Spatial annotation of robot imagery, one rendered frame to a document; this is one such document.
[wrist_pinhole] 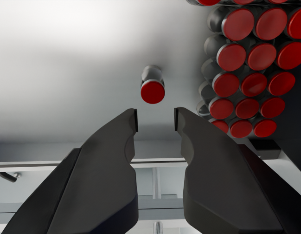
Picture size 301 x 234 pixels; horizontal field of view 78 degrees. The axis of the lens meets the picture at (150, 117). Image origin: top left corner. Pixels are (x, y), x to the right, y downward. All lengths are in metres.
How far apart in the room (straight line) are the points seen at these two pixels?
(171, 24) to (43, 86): 0.15
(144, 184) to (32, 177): 0.95
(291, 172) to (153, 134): 0.16
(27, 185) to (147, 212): 1.25
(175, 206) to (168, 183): 0.64
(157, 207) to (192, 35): 1.00
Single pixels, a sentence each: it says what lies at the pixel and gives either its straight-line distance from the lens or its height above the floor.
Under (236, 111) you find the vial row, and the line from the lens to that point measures 0.18.
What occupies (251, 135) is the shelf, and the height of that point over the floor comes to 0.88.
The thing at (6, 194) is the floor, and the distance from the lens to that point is 2.25.
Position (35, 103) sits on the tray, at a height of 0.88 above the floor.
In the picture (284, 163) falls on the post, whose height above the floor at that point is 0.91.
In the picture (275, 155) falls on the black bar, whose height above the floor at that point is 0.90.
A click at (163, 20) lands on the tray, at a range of 0.19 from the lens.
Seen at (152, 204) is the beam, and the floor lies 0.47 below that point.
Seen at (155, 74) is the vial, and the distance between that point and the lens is 0.17.
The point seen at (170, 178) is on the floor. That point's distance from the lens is 1.69.
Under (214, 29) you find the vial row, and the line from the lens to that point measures 0.18.
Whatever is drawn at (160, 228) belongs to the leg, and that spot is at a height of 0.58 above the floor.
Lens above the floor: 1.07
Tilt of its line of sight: 58 degrees down
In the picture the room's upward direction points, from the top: 179 degrees clockwise
